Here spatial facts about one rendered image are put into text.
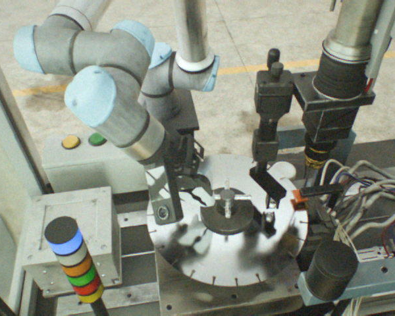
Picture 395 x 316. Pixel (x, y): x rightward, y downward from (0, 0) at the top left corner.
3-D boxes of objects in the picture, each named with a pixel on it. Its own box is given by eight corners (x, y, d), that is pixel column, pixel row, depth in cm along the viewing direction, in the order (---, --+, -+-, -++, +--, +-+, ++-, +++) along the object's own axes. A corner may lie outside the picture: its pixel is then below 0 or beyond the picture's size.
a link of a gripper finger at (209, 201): (227, 181, 78) (203, 158, 72) (224, 207, 75) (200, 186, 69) (213, 184, 80) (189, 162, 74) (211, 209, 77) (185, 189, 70)
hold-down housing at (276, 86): (249, 165, 72) (261, 73, 57) (247, 147, 75) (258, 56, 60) (279, 165, 72) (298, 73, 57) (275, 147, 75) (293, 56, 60)
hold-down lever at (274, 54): (266, 73, 58) (286, 70, 58) (261, 47, 62) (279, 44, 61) (268, 108, 65) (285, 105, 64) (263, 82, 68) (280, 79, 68)
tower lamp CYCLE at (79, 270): (61, 279, 57) (55, 269, 55) (63, 253, 60) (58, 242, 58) (91, 274, 58) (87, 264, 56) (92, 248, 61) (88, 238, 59)
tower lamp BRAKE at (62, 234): (49, 257, 53) (42, 246, 51) (52, 230, 56) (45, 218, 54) (81, 253, 53) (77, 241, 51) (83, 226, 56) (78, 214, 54)
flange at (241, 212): (263, 222, 78) (264, 214, 76) (212, 241, 75) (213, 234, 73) (238, 183, 85) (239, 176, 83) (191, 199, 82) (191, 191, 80)
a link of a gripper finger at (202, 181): (220, 188, 72) (195, 165, 66) (219, 195, 71) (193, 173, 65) (198, 192, 74) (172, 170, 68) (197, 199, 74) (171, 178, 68)
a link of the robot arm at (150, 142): (145, 142, 57) (105, 154, 61) (163, 158, 60) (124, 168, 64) (154, 103, 61) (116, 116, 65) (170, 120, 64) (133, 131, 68)
